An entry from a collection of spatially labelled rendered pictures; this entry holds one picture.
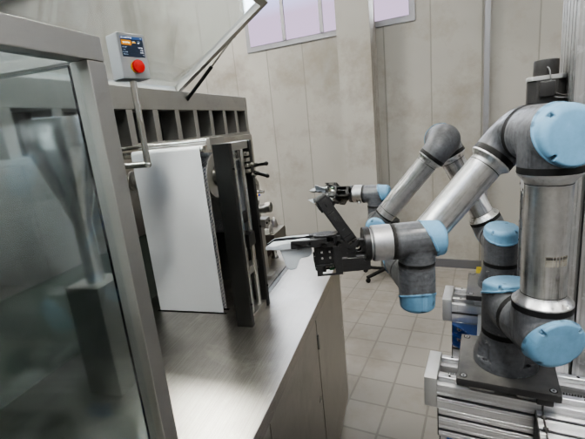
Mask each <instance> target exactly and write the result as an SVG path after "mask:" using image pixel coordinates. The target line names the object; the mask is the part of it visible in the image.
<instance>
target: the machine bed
mask: <svg viewBox="0 0 585 439"><path fill-rule="evenodd" d="M277 254H278V256H279V257H278V258H277V259H272V257H271V263H272V265H271V266H270V267H269V271H276V274H275V275H274V276H273V277H272V278H271V279H267V283H268V287H269V286H270V285H271V284H272V282H273V281H274V280H275V279H276V277H277V276H278V275H279V273H280V272H281V271H282V270H283V268H284V267H285V266H286V263H285V262H284V259H283V257H282V254H281V252H280V250H277ZM334 278H335V275H327V276H318V273H317V271H316V270H315V265H314V262H313V253H312V254H311V255H310V256H309V257H305V258H301V259H300V260H299V264H298V266H297V268H296V269H293V270H290V269H288V270H287V271H286V272H285V274H284V275H283V276H282V278H281V279H280V280H279V282H278V283H277V285H276V286H275V287H274V288H273V290H272V291H271V292H270V293H269V298H270V304H269V306H266V307H265V309H264V310H263V312H262V313H261V314H260V316H259V317H258V319H257V320H256V321H255V322H254V323H255V325H254V326H253V328H248V327H238V324H237V318H236V312H235V306H234V299H233V293H232V282H231V280H223V283H224V290H225V301H226V306H227V308H224V313H227V314H201V313H182V312H164V311H159V310H160V305H159V300H158V296H157V295H156V296H155V297H154V298H152V299H151V304H152V309H153V313H154V318H155V322H156V327H157V331H158V339H159V344H160V348H161V353H162V358H163V363H164V367H165V375H166V380H167V384H168V389H169V393H170V397H171V406H172V411H173V415H174V420H175V424H176V429H177V433H178V439H264V437H265V435H266V431H267V430H268V428H269V425H270V423H271V421H272V418H273V416H274V414H275V412H276V409H277V407H278V406H279V402H280V400H281V398H282V395H283V394H284V392H285V390H286V386H287V384H288V382H289V380H290V378H291V376H292V374H293V370H294V369H295V367H296V364H297V362H298V360H299V357H300V355H301V353H302V350H303V348H304V346H305V345H306V341H307V339H308V337H309V334H310V333H311V331H312V329H313V325H314V323H315V321H316V319H317V317H318V315H319V311H320V309H321V308H322V305H323V303H324V301H325V299H326V296H327V294H328V291H329V289H330V287H331V285H332V283H333V280H334Z"/></svg>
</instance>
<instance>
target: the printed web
mask: <svg viewBox="0 0 585 439"><path fill-rule="evenodd" d="M212 155H213V153H212V152H204V153H200V158H201V164H202V170H203V175H204V182H205V192H206V198H207V205H208V210H209V216H210V221H211V228H212V238H213V245H214V251H215V256H216V262H217V269H218V274H219V285H220V291H221V297H222V302H223V308H227V306H226V301H225V290H224V283H223V278H222V272H221V266H220V259H219V249H218V242H217V236H216V233H223V232H224V227H223V220H222V214H221V208H220V202H219V197H217V198H211V195H210V189H209V184H208V178H207V166H208V162H209V159H210V157H211V156H212Z"/></svg>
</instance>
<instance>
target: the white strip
mask: <svg viewBox="0 0 585 439"><path fill-rule="evenodd" d="M204 152H205V147H204V146H202V145H199V146H189V147H179V148H170V149H160V150H150V151H149V153H150V158H151V167H150V168H134V173H135V178H136V182H137V188H138V196H139V200H140V205H141V210H142V214H143V219H144V223H145V232H146V237H147V241H148V247H149V251H150V256H151V263H152V269H153V273H154V278H155V282H156V288H157V292H158V300H159V305H160V310H159V311H164V312H182V313H201V314H227V313H224V309H223V302H222V297H221V291H220V285H219V274H218V269H217V262H216V256H215V251H214V245H213V238H212V228H211V221H210V216H209V210H208V205H207V198H206V192H205V182H204V175H203V170H202V164H201V158H200V153H204ZM123 158H124V159H132V162H141V161H144V158H143V153H142V151H141V152H127V153H123Z"/></svg>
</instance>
